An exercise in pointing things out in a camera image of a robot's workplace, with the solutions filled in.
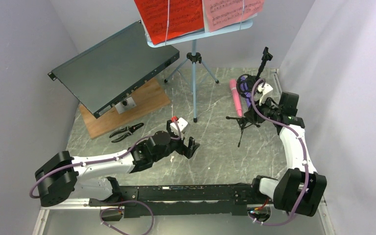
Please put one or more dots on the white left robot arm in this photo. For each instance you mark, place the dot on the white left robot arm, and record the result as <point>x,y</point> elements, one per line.
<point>64,176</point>

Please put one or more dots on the black pliers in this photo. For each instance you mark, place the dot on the black pliers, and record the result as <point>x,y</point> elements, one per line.
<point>125,132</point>

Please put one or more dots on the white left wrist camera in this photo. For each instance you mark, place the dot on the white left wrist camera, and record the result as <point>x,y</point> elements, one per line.
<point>178,126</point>

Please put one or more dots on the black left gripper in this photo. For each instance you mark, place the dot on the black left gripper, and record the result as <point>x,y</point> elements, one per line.
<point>187,151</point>

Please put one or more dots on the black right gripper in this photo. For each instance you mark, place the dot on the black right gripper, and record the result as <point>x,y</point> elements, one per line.
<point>257,109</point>

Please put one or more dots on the black tripod mic stand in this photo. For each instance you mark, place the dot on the black tripod mic stand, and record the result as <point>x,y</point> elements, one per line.
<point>242,122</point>

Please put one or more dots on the light blue music stand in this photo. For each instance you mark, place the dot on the light blue music stand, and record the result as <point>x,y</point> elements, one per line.
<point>195,56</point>

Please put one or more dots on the pink microphone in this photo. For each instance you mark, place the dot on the pink microphone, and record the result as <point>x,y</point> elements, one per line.
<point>236,98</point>

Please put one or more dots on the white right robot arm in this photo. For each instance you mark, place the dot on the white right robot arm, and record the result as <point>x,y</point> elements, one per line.
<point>301,188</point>

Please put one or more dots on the black round-base mic stand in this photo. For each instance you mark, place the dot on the black round-base mic stand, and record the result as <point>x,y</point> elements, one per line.
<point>251,79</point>

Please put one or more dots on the dark grey rack unit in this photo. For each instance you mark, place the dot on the dark grey rack unit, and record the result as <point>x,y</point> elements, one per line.
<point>110,71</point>

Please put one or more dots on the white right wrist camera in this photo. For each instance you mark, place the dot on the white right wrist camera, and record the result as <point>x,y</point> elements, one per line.
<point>266,91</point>

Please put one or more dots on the brown wooden board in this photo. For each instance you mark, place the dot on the brown wooden board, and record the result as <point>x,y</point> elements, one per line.
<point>148,98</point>

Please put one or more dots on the purple microphone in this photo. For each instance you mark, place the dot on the purple microphone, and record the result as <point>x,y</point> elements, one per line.
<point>245,91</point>

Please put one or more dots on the red sheet music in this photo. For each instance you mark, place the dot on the red sheet music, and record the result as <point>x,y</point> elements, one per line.
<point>165,20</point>

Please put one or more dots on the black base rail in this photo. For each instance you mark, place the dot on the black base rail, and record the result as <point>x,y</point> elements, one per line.
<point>234,199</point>

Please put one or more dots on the pink sheet music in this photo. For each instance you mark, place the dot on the pink sheet music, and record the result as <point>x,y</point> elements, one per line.
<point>222,13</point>

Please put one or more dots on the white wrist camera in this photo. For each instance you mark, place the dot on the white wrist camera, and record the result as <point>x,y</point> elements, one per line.
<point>178,126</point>
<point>266,91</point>

